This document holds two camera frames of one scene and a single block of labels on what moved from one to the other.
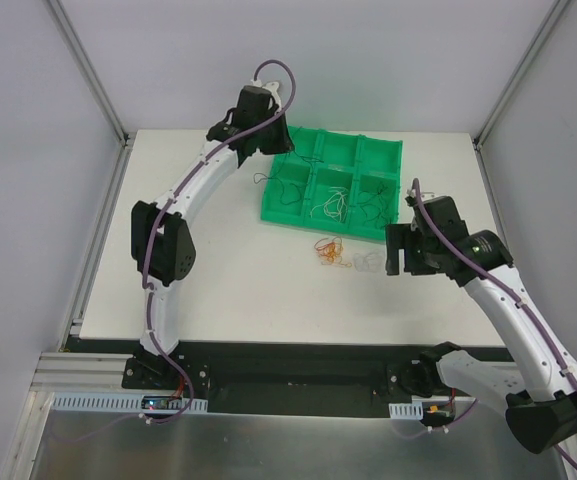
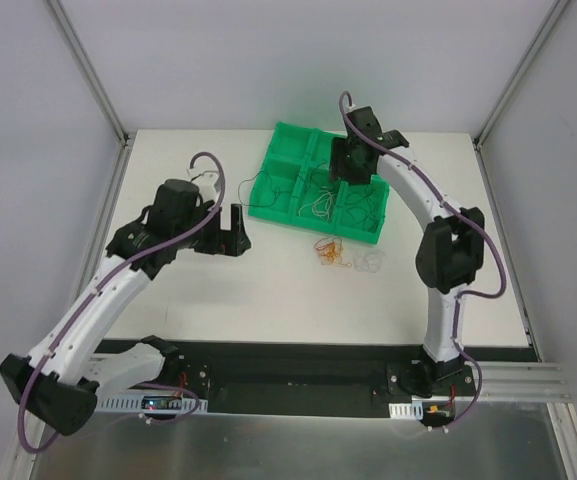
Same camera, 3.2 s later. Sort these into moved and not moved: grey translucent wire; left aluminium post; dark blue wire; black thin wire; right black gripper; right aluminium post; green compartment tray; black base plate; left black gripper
Moved: black thin wire; right black gripper; dark blue wire; left black gripper
Not moved: green compartment tray; left aluminium post; right aluminium post; black base plate; grey translucent wire
